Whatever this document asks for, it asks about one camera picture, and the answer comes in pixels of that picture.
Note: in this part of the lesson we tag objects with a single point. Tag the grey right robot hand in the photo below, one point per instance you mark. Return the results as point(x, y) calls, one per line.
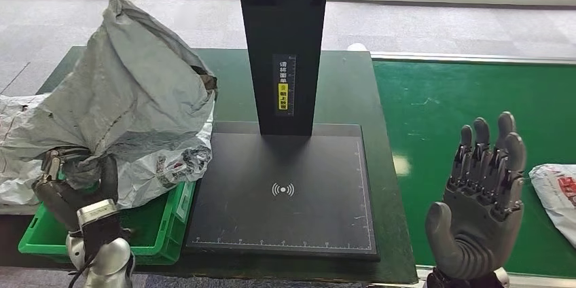
point(477, 232)

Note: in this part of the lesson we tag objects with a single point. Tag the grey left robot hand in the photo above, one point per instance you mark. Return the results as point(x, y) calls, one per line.
point(67, 196)

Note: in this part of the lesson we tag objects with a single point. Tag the white parcel bag red logo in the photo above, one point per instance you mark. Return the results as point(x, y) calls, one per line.
point(558, 200)

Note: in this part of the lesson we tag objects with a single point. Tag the white parcel bag red print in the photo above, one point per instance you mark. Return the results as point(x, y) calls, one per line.
point(166, 173)

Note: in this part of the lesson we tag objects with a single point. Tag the grey parcel bag brown print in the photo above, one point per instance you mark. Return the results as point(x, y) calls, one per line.
point(130, 88)

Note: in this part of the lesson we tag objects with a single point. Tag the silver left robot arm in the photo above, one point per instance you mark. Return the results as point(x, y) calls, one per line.
point(108, 263)

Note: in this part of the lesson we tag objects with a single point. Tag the white crumpled parcel bag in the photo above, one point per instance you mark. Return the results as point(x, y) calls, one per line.
point(18, 182)

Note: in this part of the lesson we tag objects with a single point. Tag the green conveyor belt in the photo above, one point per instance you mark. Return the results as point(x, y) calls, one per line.
point(450, 119)

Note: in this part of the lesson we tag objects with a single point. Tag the black inbound scanner machine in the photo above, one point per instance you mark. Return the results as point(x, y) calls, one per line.
point(283, 214)

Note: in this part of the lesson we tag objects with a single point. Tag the green plastic crate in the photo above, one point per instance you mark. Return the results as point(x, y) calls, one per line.
point(153, 232)

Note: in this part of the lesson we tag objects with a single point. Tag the dark green table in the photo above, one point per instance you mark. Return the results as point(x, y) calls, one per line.
point(342, 97)

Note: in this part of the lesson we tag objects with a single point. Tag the white round roller end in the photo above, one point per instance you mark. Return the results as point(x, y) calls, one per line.
point(357, 47)

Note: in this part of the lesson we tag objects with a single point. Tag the black and yellow label sticker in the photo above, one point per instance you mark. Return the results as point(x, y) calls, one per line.
point(283, 97)

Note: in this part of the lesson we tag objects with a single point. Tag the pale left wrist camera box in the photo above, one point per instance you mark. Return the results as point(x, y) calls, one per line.
point(99, 227)

